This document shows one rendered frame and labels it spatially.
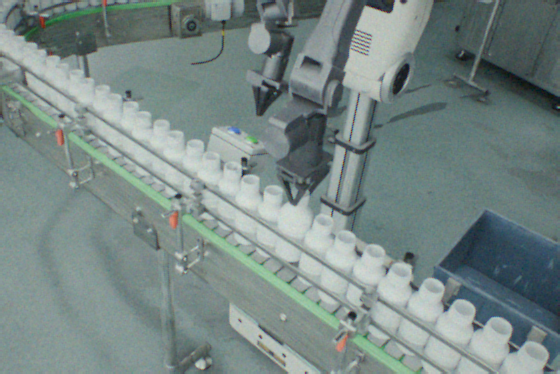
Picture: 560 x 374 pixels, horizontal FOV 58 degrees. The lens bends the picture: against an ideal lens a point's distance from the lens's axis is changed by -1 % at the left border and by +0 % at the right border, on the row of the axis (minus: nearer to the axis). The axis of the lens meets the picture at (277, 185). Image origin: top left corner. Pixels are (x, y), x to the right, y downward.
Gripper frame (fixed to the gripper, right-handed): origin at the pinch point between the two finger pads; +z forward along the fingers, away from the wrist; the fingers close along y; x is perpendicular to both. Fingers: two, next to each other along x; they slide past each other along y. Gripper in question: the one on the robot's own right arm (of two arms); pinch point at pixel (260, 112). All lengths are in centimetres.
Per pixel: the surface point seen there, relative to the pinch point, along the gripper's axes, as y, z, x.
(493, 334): 69, 10, -19
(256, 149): 3.8, 8.1, -2.3
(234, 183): 11.2, 11.8, -17.3
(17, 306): -92, 125, 3
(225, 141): -4.8, 9.6, -3.8
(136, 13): -125, 2, 60
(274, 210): 22.9, 12.1, -17.5
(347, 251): 41.2, 10.9, -18.6
